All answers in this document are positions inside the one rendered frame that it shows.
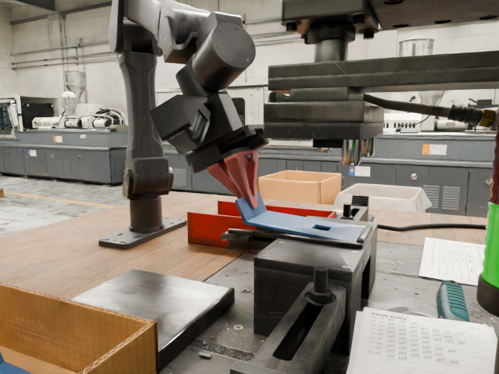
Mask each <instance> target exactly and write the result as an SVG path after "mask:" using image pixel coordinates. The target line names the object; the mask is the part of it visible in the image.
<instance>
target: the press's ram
mask: <svg viewBox="0 0 499 374"><path fill-rule="evenodd" d="M355 39H356V28H355V27H354V26H352V25H349V24H346V23H344V22H335V23H321V24H318V25H316V26H314V27H312V28H310V29H309V30H308V43H310V44H313V45H314V62H311V63H299V64H287V65H269V66H268V90H269V91H273V92H277V93H281V94H287V95H290V102H269V103H264V122H265V123H264V138H265V139H309V140H313V147H314V148H317V152H319V153H328V152H330V151H331V149H332V148H341V149H342V164H343V165H345V166H347V167H356V166H358V165H360V163H361V160H362V156H363V157H365V158H371V157H373V156H374V155H375V153H376V137H378V136H381V135H383V128H384V123H383V122H384V114H385V109H384V108H383V107H380V106H378V105H375V104H372V103H369V102H366V101H364V100H363V94H362V93H385V92H409V91H456V90H480V89H499V50H491V51H480V52H468V53H446V54H434V55H423V56H401V57H389V58H378V59H356V60H348V43H350V42H354V41H355Z"/></svg>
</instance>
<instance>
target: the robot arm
mask: <svg viewBox="0 0 499 374"><path fill-rule="evenodd" d="M123 17H126V18H123ZM108 40H109V46H110V49H111V52H112V53H117V59H119V67H120V70H121V72H122V75H123V80H124V84H125V95H126V105H127V114H128V145H127V150H126V160H125V171H124V176H123V188H122V196H124V197H125V198H127V199H129V206H130V221H131V224H130V225H129V226H128V229H126V230H123V231H121V232H118V233H115V234H111V235H109V236H106V237H103V238H100V239H99V246H105V247H109V248H114V249H123V250H125V249H131V248H133V247H135V246H138V245H140V244H142V243H145V242H147V241H150V240H152V239H155V238H156V237H159V236H161V235H164V234H166V233H169V232H172V231H174V230H175V229H179V228H180V227H183V226H186V225H187V220H186V219H180V218H173V217H163V216H162V197H161V196H160V195H167V194H169V189H170V188H172V184H173V180H174V172H173V170H172V167H169V158H168V157H165V156H164V148H163V146H162V143H161V140H160V139H162V141H167V142H168V143H169V144H171V145H172V146H173V147H174V149H175V150H176V151H177V152H178V153H179V154H182V155H183V154H185V153H187V152H189V151H194V152H192V153H191V154H188V155H186V156H185V159H186V162H187V164H188V166H191V167H192V170H193V172H194V173H198V172H201V171H203V170H205V169H207V170H208V172H209V173H210V174H211V175H212V176H213V177H214V178H215V179H217V180H218V181H219V182H220V183H222V184H223V185H224V186H226V187H227V188H228V189H229V190H230V191H231V192H232V193H233V194H234V195H235V196H236V197H237V198H238V199H239V198H242V197H245V198H246V200H247V202H248V203H249V204H250V206H251V207H252V209H255V208H257V207H258V194H257V185H256V181H257V171H258V151H257V150H256V149H258V148H260V147H262V146H264V145H266V144H268V143H270V142H269V140H268V139H265V138H264V124H260V125H244V126H243V125H242V123H241V121H240V118H239V116H238V113H237V111H236V109H235V106H234V104H233V102H232V99H231V96H230V95H229V94H228V92H227V89H226V88H227V87H229V86H230V85H231V84H232V83H233V82H234V81H235V80H236V79H237V78H238V77H239V76H240V75H241V74H242V73H243V72H244V71H245V70H246V69H247V68H248V67H249V66H250V65H251V64H252V63H253V61H254V60H255V55H256V50H255V44H254V41H253V40H252V38H251V36H250V35H249V34H248V32H246V31H245V29H244V26H243V22H242V18H241V16H237V15H232V14H228V13H220V12H215V11H212V12H209V11H207V10H202V9H197V8H194V7H191V6H189V5H185V4H181V3H178V2H176V1H173V0H113V1H112V6H111V15H110V21H109V26H108ZM162 55H163V59H164V63H173V64H182V65H185V66H184V67H183V68H181V69H180V70H179V71H178V72H177V73H176V75H175V77H176V80H177V83H178V84H179V86H180V89H181V92H182V94H177V95H175V96H173V97H172V98H170V99H168V100H167V101H165V102H164V103H162V104H160V105H158V106H157V105H156V94H155V74H156V68H157V58H158V57H161V56H162ZM244 166H245V167H246V171H247V176H246V173H245V170H244ZM229 172H230V173H231V175H232V176H233V178H234V179H235V180H233V178H232V177H231V176H230V174H229ZM247 179H248V181H247ZM236 183H237V184H236ZM248 183H249V184H248Z"/></svg>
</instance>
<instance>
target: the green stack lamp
mask: <svg viewBox="0 0 499 374"><path fill-rule="evenodd" d="M488 204H489V212H488V214H487V218H488V223H487V225H486V232H487V234H486V237H485V243H486V246H485V248H484V250H483V252H484V259H483V262H482V263H483V270H482V272H481V275H482V277H483V279H484V280H486V281H487V282H489V283H490V284H492V285H494V286H496V287H498V288H499V205H496V204H494V203H491V202H489V203H488Z"/></svg>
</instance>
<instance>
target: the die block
mask: <svg viewBox="0 0 499 374"><path fill-rule="evenodd" d="M376 243H377V232H376V234H375V236H374V238H373V240H372V242H371V244H370V246H369V249H368V251H367V253H366V255H365V257H364V259H363V261H362V263H361V266H360V267H359V270H358V272H357V273H356V276H355V278H354V279H353V282H347V281H343V280H334V279H329V278H328V279H327V282H328V283H336V284H339V285H340V286H343V287H344V288H346V300H345V319H344V321H343V323H342V325H341V328H340V330H339V333H338V335H337V336H336V340H335V341H334V344H333V346H332V349H331V352H334V353H338V354H341V355H347V356H349V355H350V351H351V347H352V341H353V331H354V327H355V321H356V311H360V307H361V298H367V299H369V296H370V293H371V290H372V287H373V284H374V281H375V270H376ZM309 282H314V276H311V275H303V274H297V273H292V272H284V271H279V270H274V269H266V268H261V267H256V266H254V333H255V334H258V335H263V336H267V337H269V336H270V334H271V333H272V331H273V330H274V329H275V328H276V326H277V325H278V323H279V322H280V321H281V319H282V318H283V317H284V316H285V314H286V313H287V311H288V310H289V309H290V307H291V306H292V305H293V304H294V302H295V301H296V299H297V298H298V297H299V296H300V294H301V293H302V292H303V290H304V289H305V287H306V286H307V285H308V284H309Z"/></svg>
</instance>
